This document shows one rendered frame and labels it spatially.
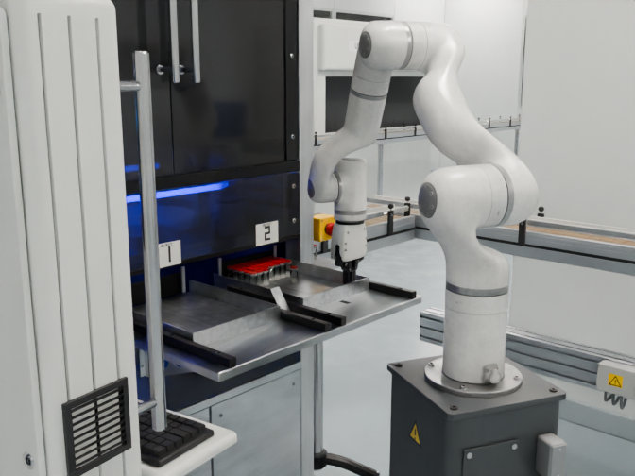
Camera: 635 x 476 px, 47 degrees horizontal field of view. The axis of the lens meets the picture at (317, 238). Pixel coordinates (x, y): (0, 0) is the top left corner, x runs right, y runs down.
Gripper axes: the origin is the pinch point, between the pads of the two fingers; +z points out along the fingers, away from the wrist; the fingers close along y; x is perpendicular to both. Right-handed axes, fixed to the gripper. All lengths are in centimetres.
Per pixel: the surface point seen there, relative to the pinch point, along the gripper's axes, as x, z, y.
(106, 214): 30, -33, 90
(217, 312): -13.0, 4.1, 34.6
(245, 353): 12, 4, 48
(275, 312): 1.9, 2.0, 29.6
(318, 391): -39, 55, -31
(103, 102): 30, -49, 89
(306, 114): -24.1, -41.6, -9.4
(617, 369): 45, 38, -79
